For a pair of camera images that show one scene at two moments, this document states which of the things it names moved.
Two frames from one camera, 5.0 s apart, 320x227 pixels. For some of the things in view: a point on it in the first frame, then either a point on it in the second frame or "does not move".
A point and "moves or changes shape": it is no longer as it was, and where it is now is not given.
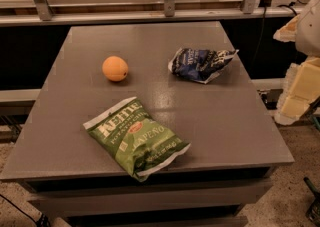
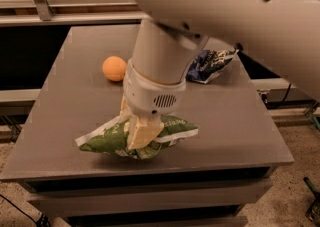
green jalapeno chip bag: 130,133 moves or changes shape
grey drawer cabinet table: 234,141 does not move
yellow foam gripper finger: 302,88 → 143,129
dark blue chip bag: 200,65 does not move
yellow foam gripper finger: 288,32 → 126,112
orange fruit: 115,68 does not move
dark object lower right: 313,212 does not move
